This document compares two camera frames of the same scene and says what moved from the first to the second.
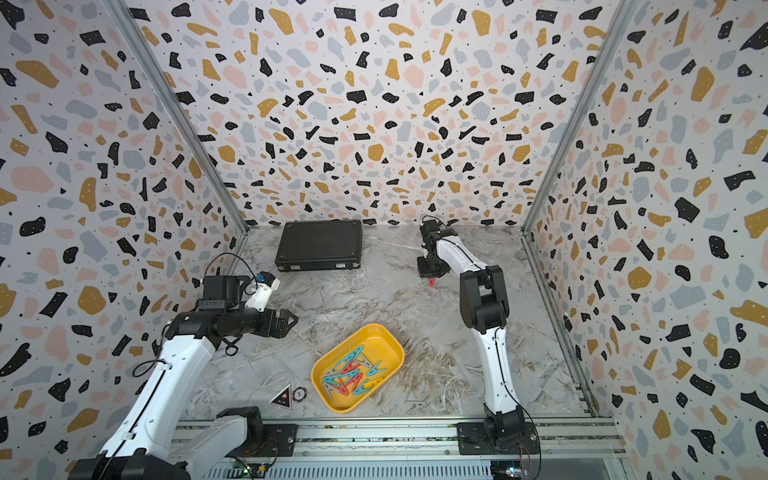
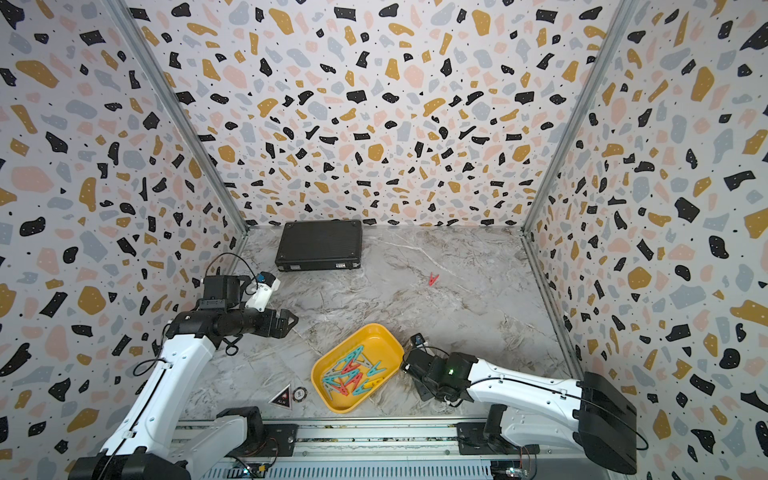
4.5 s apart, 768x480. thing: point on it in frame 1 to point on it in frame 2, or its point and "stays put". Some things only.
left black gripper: (267, 329) stays put
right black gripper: (423, 273) to (423, 395)
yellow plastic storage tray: (348, 373) stays put
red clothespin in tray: (350, 365) stays put
